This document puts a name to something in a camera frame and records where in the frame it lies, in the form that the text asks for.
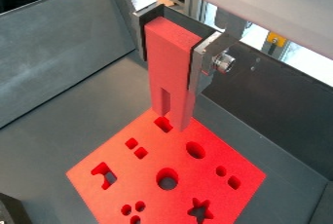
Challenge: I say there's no black object at corner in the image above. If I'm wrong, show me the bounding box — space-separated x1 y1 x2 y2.
0 193 33 224

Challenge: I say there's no red double-square peg block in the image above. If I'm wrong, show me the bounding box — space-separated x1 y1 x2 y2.
145 17 202 131

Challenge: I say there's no yellow tag on post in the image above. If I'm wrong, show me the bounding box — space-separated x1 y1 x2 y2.
267 32 287 48

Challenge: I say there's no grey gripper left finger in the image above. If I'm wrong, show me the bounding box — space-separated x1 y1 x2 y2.
127 0 158 60

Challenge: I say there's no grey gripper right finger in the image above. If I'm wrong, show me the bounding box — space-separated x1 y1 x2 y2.
188 9 248 95

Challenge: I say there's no red foam shape board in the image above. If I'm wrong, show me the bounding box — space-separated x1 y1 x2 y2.
67 110 265 224

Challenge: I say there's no dark grey tray bin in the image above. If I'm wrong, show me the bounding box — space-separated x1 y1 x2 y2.
0 0 333 224

